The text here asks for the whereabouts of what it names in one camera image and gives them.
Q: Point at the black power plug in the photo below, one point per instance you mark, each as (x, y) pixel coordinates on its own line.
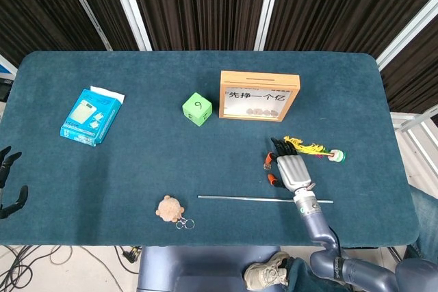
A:
(131, 255)

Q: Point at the thin silver metal rod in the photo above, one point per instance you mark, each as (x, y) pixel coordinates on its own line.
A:
(239, 198)

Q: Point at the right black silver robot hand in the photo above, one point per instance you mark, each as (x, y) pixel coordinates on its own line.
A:
(292, 169)

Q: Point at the white partition frame post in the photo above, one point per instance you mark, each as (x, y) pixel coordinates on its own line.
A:
(407, 32)
(268, 8)
(130, 8)
(85, 8)

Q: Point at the colourful feather shuttlecock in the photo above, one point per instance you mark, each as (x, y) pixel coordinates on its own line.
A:
(313, 150)

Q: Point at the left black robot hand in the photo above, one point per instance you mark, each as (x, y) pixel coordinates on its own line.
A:
(7, 165)

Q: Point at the blue jeans leg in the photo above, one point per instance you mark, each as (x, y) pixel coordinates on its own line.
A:
(426, 220)

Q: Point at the green foam number die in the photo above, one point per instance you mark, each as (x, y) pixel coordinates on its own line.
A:
(196, 105)

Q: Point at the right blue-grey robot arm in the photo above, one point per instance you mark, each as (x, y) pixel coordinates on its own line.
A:
(318, 227)

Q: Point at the beige sneaker shoe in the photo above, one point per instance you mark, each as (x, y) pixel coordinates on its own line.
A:
(267, 271)

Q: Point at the blue cardboard product box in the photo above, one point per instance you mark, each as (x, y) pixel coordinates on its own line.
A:
(89, 117)

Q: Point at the wooden frame money box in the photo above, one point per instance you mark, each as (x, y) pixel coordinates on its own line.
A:
(260, 81)

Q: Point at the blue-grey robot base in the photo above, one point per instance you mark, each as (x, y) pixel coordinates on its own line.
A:
(191, 268)

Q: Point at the aluminium profile frame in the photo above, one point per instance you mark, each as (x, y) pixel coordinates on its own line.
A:
(415, 124)

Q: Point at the teal blue table cloth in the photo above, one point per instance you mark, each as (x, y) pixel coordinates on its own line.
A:
(137, 169)

